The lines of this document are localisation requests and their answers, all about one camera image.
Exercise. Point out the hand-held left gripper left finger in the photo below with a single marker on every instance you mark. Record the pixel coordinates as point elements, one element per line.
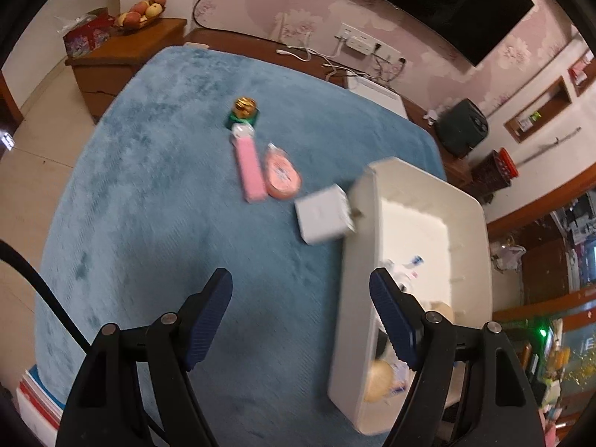
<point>209,321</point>

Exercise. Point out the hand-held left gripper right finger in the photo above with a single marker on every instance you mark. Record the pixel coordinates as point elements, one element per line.
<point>396,319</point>

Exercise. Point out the white digital camera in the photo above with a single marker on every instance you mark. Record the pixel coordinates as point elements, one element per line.
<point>403,274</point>

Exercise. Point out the gold round compact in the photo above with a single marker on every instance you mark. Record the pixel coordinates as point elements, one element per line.
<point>379,379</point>

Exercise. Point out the white plastic storage tray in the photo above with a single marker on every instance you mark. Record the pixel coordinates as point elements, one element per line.
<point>419,214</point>

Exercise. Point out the small white box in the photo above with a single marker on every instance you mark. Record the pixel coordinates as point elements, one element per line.
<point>321,216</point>

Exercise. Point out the pink round compact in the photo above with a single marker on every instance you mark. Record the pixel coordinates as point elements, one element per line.
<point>281,174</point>

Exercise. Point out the green bottle with gold cap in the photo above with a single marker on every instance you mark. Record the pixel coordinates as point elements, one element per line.
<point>242,109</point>

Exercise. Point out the white plastic bag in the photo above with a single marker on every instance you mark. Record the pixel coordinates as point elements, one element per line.
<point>507,254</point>

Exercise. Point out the blue plush blanket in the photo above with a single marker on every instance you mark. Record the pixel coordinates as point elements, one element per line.
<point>163,195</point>

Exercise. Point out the dark wicker basket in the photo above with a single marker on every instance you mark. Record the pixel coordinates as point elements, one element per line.
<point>489,172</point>

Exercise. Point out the stack of books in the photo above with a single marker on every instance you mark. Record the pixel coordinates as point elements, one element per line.
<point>37,400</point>

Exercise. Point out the red lidded container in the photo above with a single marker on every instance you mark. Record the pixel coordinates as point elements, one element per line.
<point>507,163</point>

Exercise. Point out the small white object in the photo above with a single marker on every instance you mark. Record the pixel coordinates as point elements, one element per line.
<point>430,117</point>

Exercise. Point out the white set-top box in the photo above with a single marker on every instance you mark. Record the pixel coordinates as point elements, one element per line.
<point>377,95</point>

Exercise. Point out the white bottle with green cap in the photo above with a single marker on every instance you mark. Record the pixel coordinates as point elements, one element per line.
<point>531,120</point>

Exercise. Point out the wooden side cabinet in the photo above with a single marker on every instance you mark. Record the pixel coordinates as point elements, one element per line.
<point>121,65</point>

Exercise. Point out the red gift box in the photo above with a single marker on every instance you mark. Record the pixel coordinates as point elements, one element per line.
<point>88,37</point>

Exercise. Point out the bowl of fruit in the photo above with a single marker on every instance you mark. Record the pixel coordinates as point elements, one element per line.
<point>139,14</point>

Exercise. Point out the sword on wall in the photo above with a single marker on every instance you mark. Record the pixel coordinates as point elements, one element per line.
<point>549,145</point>

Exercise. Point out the black wall television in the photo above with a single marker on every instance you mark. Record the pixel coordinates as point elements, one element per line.
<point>442,0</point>

